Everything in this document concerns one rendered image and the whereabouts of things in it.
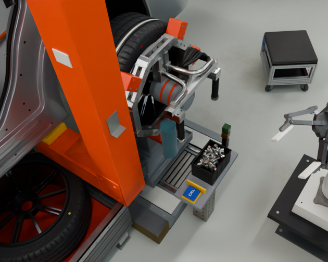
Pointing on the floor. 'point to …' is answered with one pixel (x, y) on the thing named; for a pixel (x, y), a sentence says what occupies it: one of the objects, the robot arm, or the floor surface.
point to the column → (205, 213)
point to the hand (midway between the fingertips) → (290, 157)
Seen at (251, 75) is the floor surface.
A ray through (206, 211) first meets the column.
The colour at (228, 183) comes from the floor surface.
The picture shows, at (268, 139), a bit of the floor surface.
